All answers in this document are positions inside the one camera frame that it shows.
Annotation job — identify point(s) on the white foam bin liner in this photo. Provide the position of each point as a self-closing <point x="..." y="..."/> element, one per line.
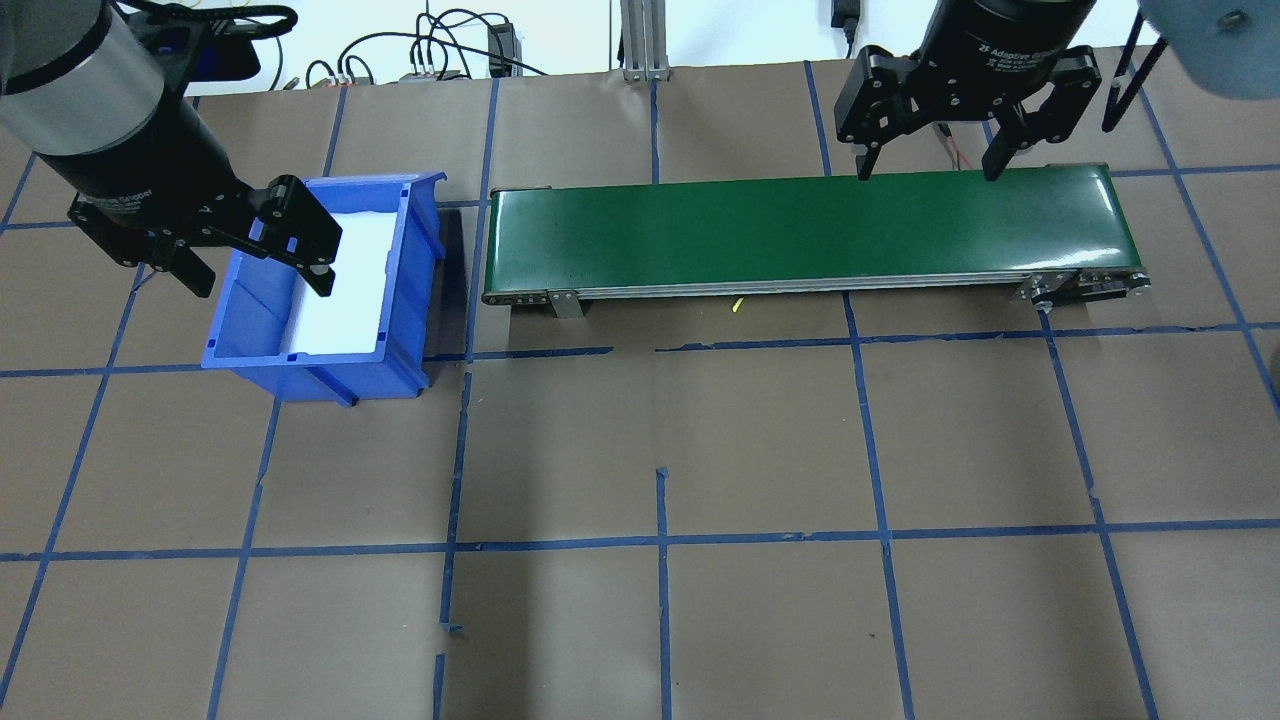
<point x="350" y="310"/>

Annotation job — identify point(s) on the blue plastic storage bin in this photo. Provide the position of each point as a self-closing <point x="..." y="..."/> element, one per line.
<point x="330" y="378"/>

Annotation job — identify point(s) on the green conveyor belt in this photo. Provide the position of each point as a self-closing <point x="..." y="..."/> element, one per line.
<point x="750" y="230"/>

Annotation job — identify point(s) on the white desk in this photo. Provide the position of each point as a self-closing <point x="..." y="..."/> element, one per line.
<point x="585" y="35"/>

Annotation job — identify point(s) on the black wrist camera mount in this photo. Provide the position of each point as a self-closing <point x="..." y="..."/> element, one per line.
<point x="215" y="60"/>

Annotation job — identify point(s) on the aluminium profile post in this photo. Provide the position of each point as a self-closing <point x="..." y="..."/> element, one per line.
<point x="645" y="40"/>

